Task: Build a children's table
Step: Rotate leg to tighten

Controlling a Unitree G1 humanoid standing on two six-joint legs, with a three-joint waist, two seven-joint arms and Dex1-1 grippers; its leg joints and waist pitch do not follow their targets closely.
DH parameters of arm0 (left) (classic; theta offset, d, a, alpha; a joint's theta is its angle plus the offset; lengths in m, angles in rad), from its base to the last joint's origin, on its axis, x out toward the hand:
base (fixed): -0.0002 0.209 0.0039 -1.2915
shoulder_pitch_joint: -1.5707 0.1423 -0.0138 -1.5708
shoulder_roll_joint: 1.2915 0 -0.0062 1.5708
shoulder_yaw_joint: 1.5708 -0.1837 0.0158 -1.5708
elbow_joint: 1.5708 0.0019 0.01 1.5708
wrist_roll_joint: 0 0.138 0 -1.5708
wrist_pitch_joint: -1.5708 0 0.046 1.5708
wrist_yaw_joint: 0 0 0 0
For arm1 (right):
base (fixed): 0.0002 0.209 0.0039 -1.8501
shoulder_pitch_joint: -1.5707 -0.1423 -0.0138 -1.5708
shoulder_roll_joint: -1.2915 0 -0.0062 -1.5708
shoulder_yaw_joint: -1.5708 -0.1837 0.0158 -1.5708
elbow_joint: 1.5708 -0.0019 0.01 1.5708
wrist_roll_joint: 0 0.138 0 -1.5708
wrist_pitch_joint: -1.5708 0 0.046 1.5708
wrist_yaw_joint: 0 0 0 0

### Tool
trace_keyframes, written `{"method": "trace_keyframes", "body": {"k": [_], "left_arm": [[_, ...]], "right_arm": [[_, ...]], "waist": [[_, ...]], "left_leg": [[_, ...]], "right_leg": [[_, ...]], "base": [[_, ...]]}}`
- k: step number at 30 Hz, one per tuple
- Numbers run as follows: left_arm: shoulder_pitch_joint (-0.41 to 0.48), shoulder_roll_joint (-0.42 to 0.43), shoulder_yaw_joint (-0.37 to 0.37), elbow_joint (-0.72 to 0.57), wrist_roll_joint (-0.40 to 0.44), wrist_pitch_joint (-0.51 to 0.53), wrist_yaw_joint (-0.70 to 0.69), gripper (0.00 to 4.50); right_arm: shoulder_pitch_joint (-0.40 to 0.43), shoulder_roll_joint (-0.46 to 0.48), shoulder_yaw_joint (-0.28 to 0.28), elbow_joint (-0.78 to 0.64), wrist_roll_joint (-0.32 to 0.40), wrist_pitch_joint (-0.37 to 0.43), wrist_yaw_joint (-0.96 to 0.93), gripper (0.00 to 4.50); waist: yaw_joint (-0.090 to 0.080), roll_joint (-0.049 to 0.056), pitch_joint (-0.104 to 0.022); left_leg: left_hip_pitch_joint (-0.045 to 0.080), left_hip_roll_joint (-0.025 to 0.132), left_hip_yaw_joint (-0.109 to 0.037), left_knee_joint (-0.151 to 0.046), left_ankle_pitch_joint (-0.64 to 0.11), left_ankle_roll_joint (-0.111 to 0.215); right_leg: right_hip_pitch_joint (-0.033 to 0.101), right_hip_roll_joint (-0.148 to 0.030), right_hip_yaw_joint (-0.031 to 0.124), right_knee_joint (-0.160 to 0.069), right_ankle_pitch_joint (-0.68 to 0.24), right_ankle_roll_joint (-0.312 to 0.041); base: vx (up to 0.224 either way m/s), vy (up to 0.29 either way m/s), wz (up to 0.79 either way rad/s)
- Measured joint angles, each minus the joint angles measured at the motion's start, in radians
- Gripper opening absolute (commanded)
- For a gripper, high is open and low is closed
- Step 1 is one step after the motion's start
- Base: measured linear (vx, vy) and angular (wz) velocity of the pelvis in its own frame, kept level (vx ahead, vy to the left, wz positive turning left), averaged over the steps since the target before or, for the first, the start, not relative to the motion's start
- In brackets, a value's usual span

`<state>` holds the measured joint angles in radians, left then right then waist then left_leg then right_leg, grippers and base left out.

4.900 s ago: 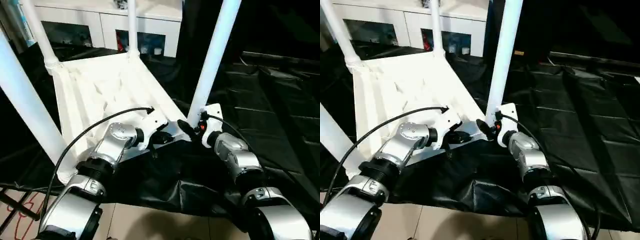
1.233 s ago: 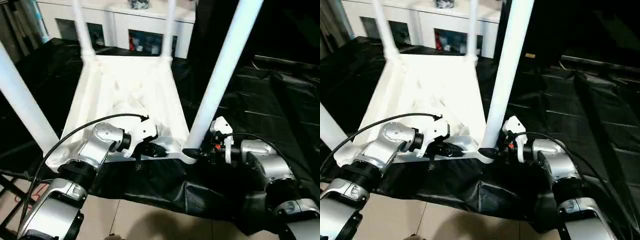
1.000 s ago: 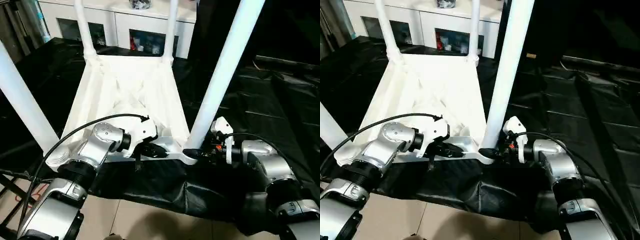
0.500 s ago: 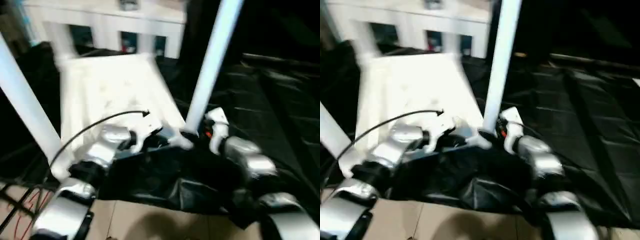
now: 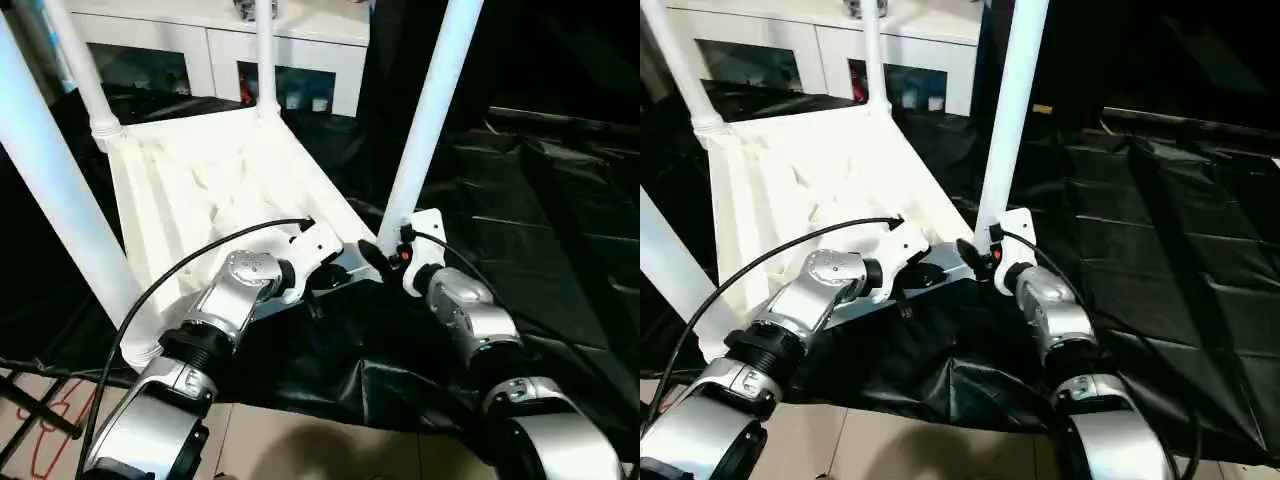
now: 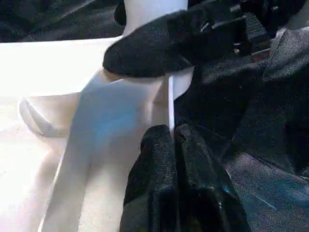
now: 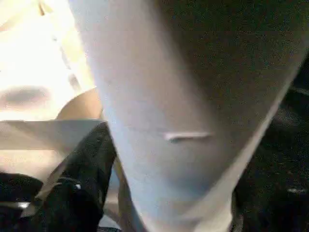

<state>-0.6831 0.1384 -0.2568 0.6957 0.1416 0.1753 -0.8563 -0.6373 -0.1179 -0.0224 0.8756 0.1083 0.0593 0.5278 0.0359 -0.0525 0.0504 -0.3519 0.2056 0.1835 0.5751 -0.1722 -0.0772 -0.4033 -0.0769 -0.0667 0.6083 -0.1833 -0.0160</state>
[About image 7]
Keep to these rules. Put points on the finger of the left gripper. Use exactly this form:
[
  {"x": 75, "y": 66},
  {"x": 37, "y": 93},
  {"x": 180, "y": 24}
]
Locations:
[{"x": 17, "y": 186}]

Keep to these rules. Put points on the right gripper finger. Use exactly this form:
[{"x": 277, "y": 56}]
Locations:
[{"x": 79, "y": 183}]

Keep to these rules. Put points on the white plastic table leg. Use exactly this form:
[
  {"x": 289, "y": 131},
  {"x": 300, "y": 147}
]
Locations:
[{"x": 169, "y": 96}]

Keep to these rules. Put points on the white plastic table top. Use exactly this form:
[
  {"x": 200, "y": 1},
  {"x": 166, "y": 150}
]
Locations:
[{"x": 36, "y": 60}]

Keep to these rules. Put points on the black plastic mat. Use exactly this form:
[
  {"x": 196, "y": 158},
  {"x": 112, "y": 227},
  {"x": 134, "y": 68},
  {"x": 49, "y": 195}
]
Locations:
[{"x": 277, "y": 169}]

